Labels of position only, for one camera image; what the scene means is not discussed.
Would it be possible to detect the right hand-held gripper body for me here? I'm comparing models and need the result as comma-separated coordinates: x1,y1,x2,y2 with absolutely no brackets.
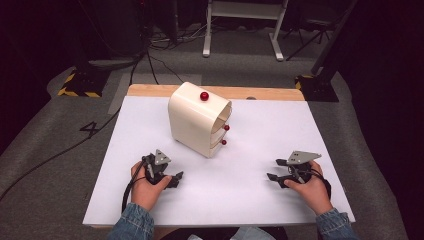
285,150,323,184

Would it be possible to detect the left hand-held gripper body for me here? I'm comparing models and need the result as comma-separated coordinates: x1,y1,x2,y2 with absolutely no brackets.
141,149,173,186

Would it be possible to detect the person's left hand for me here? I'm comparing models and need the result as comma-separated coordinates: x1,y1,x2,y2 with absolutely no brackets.
130,161,173,212

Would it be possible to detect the person's right hand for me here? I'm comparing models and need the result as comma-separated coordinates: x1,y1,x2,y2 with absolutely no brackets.
282,160,335,216

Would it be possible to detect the white table mat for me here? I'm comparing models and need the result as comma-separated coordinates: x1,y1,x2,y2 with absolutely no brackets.
82,95,356,228

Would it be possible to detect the cream drawer with red knob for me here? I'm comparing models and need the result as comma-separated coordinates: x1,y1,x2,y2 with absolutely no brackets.
210,121,231,140
209,135,228,155

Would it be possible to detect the cream drawer cabinet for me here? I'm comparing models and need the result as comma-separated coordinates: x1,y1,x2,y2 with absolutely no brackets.
167,81,233,159

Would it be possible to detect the black stand with striped base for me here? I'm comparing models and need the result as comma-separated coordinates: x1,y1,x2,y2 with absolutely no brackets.
56,0,149,99
294,0,360,103

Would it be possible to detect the black tripod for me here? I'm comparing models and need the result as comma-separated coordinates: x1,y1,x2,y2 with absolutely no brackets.
282,13,338,62

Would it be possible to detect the left hand-held gripper black cable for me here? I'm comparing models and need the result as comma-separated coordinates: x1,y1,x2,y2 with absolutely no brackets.
121,156,150,213

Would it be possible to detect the hand-held gripper black cable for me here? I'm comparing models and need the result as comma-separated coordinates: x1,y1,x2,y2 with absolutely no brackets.
293,166,333,200
121,156,150,213

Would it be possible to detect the right hand-held gripper black cable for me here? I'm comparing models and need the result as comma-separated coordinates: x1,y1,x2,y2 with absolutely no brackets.
293,166,333,200

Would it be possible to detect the thin black floor cable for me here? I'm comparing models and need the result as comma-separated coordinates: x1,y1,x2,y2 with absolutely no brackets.
146,53,186,86

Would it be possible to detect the long black floor cable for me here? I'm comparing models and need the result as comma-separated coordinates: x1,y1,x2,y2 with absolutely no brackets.
0,107,122,202

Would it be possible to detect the bundle of floor cables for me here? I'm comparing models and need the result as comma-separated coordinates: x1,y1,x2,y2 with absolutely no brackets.
148,19,214,53

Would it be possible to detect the white metal table frame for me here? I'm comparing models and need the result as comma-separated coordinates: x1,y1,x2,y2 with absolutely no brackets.
202,0,290,62

